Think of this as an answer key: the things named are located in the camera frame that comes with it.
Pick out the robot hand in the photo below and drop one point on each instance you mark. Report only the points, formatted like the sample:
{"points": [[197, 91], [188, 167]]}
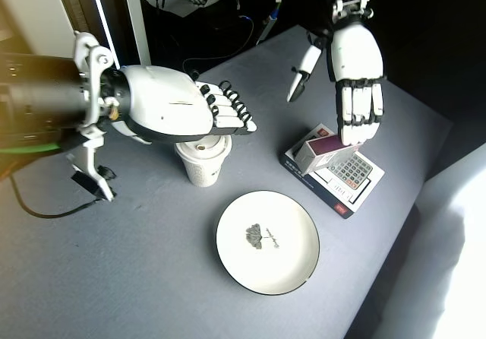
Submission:
{"points": [[163, 103], [355, 54]]}

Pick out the white paper cup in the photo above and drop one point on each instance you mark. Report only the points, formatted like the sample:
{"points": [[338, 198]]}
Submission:
{"points": [[203, 164]]}

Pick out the maroon and white cardboard box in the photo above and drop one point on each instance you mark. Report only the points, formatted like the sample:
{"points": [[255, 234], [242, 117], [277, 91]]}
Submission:
{"points": [[322, 151]]}

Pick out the white calculator box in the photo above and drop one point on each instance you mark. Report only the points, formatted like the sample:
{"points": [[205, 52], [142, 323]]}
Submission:
{"points": [[349, 187]]}

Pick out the white plate black rim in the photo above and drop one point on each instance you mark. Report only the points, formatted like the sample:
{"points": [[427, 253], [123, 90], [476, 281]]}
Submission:
{"points": [[266, 263]]}

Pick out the white robot shell piece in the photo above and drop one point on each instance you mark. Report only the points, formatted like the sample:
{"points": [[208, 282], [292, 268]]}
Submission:
{"points": [[174, 4]]}

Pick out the white cabinet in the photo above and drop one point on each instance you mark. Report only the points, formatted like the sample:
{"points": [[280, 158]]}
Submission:
{"points": [[34, 12]]}

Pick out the grey table cloth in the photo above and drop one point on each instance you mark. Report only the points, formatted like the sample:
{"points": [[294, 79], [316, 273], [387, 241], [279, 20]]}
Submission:
{"points": [[114, 270]]}

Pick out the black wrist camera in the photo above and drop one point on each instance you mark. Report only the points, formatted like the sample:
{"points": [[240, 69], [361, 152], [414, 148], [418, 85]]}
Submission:
{"points": [[89, 183]]}

